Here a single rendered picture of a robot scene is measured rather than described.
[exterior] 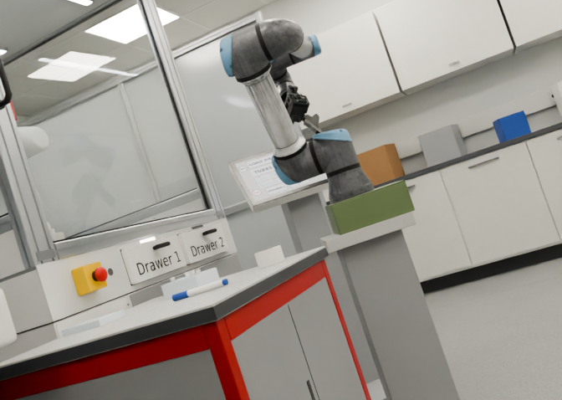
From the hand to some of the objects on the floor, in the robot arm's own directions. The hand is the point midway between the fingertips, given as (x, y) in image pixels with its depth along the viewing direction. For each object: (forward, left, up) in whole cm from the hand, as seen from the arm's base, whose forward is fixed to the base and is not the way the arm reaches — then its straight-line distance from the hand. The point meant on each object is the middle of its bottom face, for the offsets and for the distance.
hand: (300, 134), depth 206 cm
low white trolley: (+42, +66, -110) cm, 136 cm away
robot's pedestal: (-8, +8, -112) cm, 112 cm away
